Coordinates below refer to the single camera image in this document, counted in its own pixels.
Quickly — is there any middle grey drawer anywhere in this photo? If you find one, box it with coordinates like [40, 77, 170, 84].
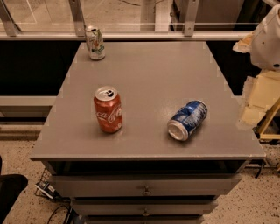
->
[72, 199, 217, 216]

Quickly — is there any red coca-cola can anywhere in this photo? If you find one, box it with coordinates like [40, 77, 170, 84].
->
[94, 86, 123, 133]

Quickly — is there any black floor cable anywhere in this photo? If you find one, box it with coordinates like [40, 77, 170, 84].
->
[46, 204, 78, 224]

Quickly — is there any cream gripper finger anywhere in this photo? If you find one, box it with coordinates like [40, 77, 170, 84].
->
[237, 70, 280, 130]
[233, 32, 253, 53]

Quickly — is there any metal railing frame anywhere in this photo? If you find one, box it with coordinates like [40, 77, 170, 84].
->
[0, 0, 254, 41]

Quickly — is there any yellow metal frame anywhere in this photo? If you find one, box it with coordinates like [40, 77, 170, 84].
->
[257, 98, 280, 140]

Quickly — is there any grey drawer cabinet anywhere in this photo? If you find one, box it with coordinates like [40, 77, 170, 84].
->
[31, 42, 264, 224]

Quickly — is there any white green soda can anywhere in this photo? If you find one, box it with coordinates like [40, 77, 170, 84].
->
[85, 25, 105, 60]

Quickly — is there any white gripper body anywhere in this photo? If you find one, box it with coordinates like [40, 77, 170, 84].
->
[250, 4, 280, 71]

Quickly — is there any blue pepsi can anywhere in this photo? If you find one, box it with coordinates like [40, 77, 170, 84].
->
[167, 101, 207, 141]

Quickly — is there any top grey drawer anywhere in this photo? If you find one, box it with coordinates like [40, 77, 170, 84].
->
[49, 174, 242, 198]

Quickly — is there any wire basket with items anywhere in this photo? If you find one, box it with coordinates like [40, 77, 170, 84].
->
[35, 169, 57, 200]

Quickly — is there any grey drawer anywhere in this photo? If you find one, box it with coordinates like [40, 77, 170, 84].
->
[49, 174, 242, 198]
[72, 199, 217, 216]

